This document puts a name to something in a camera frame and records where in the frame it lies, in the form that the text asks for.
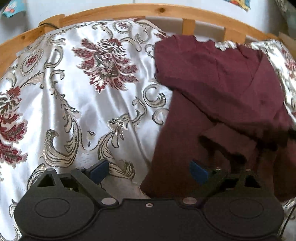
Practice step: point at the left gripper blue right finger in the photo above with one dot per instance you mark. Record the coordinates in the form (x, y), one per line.
(208, 179)

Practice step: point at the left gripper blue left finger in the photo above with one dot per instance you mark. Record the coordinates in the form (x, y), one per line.
(88, 181)

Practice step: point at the maroon long-sleeve top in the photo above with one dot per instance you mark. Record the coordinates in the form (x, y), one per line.
(227, 111)

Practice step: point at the floral satin bedspread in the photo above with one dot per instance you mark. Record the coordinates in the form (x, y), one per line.
(88, 92)

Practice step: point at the colourful landscape poster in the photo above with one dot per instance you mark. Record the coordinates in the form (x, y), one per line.
(243, 4)

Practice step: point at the plastic-wrapped bedding bundle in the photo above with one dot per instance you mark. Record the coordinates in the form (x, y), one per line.
(287, 9)

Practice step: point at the orange-haired anime poster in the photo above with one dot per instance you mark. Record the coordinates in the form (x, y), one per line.
(14, 7)

